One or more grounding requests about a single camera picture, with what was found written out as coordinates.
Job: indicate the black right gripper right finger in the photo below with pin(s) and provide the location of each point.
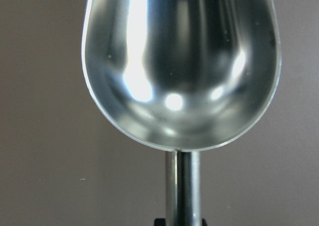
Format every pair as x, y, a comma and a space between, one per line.
204, 222

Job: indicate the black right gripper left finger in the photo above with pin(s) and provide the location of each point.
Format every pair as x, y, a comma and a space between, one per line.
160, 222

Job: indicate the stainless steel ice scoop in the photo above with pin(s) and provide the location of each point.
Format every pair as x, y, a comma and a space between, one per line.
181, 76

